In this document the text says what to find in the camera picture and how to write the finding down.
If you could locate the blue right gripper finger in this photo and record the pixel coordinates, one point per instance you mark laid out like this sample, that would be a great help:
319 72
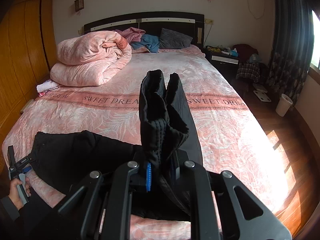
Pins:
148 177

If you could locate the dark patterned curtain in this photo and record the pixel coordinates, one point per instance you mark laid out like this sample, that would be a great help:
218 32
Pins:
292 48

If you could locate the person's left hand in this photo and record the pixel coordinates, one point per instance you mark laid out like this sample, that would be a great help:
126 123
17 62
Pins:
13 194

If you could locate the white bathroom scale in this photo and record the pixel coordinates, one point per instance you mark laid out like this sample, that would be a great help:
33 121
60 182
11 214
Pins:
261 96

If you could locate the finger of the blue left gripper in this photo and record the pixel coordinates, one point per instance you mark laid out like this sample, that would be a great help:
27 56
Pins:
26 169

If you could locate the black headboard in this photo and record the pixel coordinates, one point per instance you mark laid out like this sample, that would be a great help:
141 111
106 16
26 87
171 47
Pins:
153 22

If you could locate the grey left sleeve forearm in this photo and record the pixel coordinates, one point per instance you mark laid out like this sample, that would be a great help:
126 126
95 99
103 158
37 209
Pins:
9 212

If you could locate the white waste bin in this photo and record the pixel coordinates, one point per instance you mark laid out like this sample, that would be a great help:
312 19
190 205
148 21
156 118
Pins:
283 105

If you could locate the wooden wardrobe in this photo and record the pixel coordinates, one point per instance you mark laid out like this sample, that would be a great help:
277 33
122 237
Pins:
28 52

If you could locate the blue garment on bed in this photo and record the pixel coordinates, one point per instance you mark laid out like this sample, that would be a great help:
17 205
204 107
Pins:
150 42

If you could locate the dark grey pillow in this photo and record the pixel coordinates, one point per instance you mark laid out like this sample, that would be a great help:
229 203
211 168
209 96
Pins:
170 39

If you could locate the pink garment on bed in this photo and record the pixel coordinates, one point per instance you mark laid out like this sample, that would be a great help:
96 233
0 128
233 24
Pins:
131 34

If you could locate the dark bedside table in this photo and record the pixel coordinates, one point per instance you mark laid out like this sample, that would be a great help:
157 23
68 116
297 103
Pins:
227 65

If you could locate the brown wall lamp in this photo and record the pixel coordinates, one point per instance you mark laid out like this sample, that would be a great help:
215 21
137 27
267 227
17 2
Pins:
78 5

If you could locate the white folded cloth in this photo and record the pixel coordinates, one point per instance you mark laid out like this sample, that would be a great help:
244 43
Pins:
46 86

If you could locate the plaid garment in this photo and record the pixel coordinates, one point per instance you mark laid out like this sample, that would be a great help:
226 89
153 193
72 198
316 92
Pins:
248 71

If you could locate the pink bed with bedspread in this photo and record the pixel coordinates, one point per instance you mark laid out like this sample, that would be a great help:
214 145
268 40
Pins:
212 174

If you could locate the rolled pink comforter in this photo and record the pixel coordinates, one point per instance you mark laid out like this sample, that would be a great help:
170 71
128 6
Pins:
90 60

